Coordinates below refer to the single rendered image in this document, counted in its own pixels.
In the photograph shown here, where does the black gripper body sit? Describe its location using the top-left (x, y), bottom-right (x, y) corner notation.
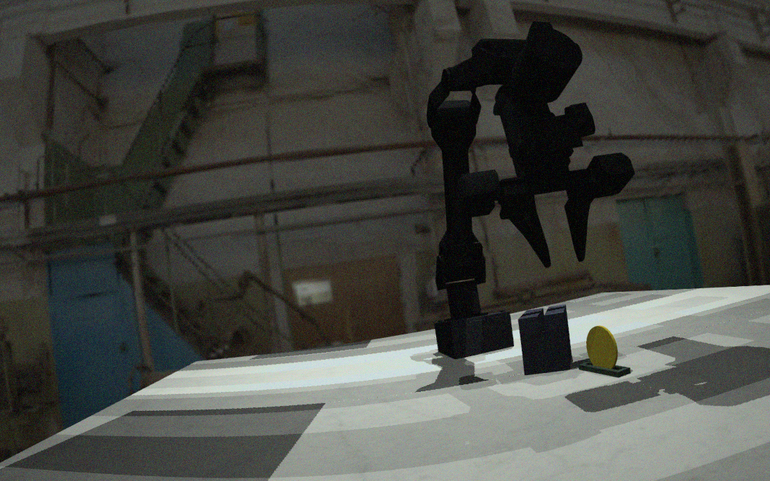
top-left (457, 123), bottom-right (635, 219)

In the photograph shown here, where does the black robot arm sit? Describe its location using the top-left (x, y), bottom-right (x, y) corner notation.
top-left (426, 21), bottom-right (595, 321)

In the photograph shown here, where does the dark green shallow rectangular holder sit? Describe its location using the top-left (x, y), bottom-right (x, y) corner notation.
top-left (579, 361), bottom-right (630, 378)

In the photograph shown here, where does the gold coin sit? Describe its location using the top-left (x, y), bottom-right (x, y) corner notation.
top-left (586, 325), bottom-right (618, 369)

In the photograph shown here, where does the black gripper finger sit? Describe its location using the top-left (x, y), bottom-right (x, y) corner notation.
top-left (499, 191), bottom-right (551, 268)
top-left (564, 181), bottom-right (602, 262)

